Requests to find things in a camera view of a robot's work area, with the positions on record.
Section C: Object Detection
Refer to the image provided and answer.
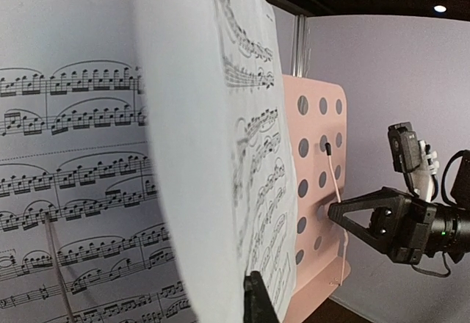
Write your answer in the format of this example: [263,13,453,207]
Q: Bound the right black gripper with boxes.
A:
[328,187,438,264]

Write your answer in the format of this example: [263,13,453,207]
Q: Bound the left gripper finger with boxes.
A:
[243,271,279,323]

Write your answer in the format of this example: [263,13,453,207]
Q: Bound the pink perforated music stand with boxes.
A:
[283,76,351,322]

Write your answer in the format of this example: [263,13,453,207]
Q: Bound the sheet music page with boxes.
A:
[134,0,297,322]
[1,0,196,322]

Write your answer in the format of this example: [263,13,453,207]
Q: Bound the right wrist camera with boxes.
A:
[387,121,441,203]

